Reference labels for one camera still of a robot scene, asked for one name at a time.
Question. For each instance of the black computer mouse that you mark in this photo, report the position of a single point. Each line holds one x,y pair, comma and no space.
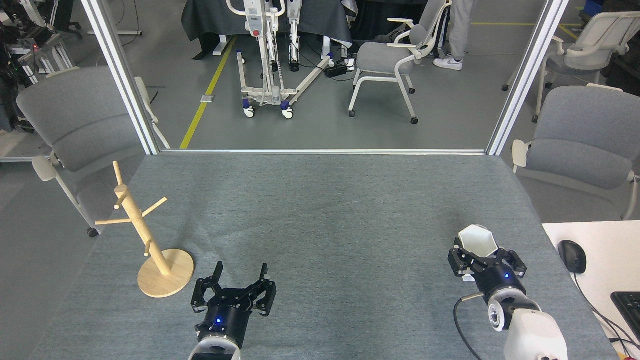
572,256

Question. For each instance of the black keyboard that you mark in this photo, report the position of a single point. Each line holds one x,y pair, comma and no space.
629,307

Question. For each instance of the grey chair with beige armrests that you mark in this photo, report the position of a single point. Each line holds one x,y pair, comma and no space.
80,120

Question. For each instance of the grey chair with white frame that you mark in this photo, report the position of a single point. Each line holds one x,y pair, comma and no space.
585,135

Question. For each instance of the metal floor plate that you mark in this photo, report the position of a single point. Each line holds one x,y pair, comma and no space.
207,98

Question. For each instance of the black power strip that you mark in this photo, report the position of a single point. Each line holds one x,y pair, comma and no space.
336,70

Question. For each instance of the white stand on wheels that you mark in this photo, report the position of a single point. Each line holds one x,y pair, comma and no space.
252,15

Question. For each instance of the white faceted cup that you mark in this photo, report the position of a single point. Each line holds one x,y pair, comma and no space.
477,242

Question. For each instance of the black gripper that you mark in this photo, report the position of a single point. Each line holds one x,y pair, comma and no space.
225,315
497,280

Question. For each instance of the grey wheeled chair, white arms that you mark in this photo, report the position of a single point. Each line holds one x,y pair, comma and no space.
382,55

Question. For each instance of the person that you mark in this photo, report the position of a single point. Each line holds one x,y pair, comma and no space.
460,25
62,12

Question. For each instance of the white-backed office chair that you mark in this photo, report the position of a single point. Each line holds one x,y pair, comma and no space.
600,30

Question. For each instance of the dark equipment rack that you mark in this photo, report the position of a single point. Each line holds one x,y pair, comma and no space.
20,55

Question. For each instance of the white desk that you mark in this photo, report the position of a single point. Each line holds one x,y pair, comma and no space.
610,250

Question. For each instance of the silver frame post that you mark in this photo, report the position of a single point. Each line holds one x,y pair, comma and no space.
120,75
525,75

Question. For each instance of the table with black cloth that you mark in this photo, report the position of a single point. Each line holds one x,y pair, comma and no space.
210,15

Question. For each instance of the wooden cup rack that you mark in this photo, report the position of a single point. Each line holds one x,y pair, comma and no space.
150,245

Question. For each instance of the silver frame rail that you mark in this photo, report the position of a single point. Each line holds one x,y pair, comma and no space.
320,151

